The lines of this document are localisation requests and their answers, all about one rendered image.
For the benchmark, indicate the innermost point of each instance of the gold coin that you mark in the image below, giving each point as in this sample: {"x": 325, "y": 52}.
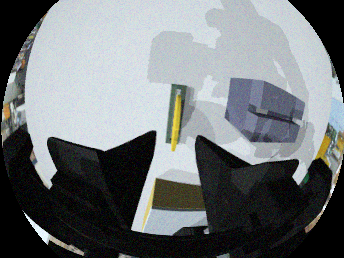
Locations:
{"x": 176, "y": 122}

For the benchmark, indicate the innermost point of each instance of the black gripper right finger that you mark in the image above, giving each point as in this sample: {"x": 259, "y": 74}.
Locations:
{"x": 228, "y": 183}

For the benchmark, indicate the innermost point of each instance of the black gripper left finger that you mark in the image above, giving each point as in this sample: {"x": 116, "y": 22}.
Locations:
{"x": 119, "y": 172}

